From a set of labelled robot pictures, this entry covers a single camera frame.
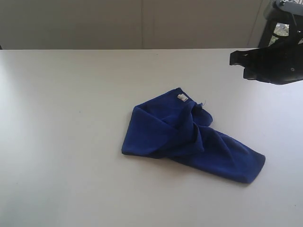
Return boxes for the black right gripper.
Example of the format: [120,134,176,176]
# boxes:
[229,36,303,85]

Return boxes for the blue towel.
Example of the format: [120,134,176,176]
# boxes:
[121,88,266,184]

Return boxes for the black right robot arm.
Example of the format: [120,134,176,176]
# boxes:
[230,0,303,85]

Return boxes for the white clothing label tag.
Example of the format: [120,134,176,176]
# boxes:
[177,94,188,102]

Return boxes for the black window frame post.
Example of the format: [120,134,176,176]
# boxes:
[258,20,277,48]

